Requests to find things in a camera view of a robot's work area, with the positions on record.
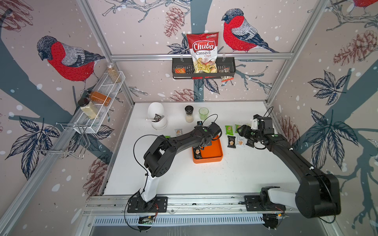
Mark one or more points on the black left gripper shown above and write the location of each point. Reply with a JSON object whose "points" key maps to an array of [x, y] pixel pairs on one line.
{"points": [[210, 143]]}

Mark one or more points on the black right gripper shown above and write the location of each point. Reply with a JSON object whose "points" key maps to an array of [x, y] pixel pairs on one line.
{"points": [[244, 131]]}

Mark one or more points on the white cookie packet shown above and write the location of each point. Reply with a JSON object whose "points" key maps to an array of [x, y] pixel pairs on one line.
{"points": [[240, 141], [178, 132]]}

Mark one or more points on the black cookie packet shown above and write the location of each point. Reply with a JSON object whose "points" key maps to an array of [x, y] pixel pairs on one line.
{"points": [[197, 153], [250, 143], [231, 142]]}

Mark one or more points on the black cookie packet front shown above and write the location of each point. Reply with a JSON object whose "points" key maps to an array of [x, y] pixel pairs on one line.
{"points": [[197, 153]]}

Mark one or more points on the white cookie packet front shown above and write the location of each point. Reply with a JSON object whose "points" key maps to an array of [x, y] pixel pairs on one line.
{"points": [[178, 132]]}

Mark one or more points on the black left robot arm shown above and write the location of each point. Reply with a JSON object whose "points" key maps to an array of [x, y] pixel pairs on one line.
{"points": [[160, 155]]}

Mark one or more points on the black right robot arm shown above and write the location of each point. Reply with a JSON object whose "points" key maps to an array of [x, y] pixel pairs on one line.
{"points": [[318, 194]]}

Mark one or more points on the orange storage box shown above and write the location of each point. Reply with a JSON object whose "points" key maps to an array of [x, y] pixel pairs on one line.
{"points": [[211, 153]]}

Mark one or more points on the green glass cup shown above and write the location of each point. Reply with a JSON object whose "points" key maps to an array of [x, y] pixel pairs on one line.
{"points": [[203, 113]]}

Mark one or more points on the glass grinder black cap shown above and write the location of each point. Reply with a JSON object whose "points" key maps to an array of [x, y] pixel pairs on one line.
{"points": [[189, 114]]}

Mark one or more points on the white utensil holder cup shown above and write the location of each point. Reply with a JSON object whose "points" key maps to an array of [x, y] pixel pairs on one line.
{"points": [[156, 108]]}

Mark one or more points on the red Chuba chips bag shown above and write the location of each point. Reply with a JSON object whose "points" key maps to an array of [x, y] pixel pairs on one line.
{"points": [[204, 51]]}

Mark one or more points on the glass spice jar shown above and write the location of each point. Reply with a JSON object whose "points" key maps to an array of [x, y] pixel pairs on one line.
{"points": [[113, 73]]}

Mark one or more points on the orange sauce bottle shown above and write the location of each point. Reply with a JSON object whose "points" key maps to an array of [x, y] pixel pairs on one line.
{"points": [[99, 98]]}

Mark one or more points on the pale spice jar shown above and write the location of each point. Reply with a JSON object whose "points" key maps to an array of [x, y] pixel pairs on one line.
{"points": [[88, 108]]}

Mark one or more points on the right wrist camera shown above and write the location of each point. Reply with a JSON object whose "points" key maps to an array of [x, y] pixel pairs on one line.
{"points": [[261, 123]]}

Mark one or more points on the aluminium front rail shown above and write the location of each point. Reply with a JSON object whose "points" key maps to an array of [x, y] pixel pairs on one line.
{"points": [[184, 204]]}

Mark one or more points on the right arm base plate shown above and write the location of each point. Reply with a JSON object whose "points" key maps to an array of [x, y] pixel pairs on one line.
{"points": [[261, 202]]}

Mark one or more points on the black wall basket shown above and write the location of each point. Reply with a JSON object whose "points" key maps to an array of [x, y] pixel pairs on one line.
{"points": [[186, 68]]}

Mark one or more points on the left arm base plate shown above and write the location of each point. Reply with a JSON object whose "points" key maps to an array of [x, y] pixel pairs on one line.
{"points": [[138, 205]]}

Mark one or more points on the white wire wall shelf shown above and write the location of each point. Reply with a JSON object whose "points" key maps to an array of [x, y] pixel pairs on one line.
{"points": [[88, 124]]}

